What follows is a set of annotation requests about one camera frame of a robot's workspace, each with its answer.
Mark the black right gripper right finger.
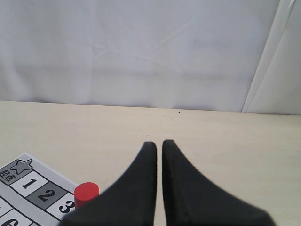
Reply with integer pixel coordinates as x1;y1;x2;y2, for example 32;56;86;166
162;140;274;226

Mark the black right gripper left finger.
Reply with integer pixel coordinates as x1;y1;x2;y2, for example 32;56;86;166
60;141;157;226

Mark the red cylinder game piece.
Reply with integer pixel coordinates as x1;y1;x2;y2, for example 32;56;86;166
73;182;100;209

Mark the printed paper game board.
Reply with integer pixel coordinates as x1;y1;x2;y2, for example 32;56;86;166
0;153;77;226

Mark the white backdrop cloth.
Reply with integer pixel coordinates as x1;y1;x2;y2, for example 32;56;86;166
0;0;301;115

